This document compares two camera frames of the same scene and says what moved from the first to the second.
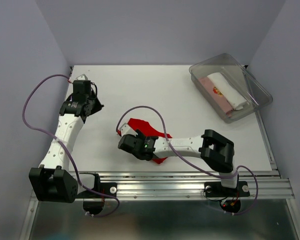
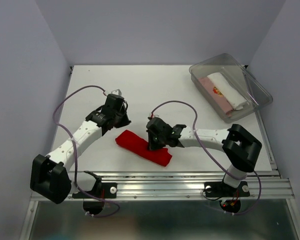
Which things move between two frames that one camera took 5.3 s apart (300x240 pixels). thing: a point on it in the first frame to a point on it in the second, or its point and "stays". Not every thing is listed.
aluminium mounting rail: (270, 185) stays
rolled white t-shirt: (236, 100) stays
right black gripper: (140, 135) to (152, 145)
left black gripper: (98, 106) to (126, 121)
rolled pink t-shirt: (216, 96) stays
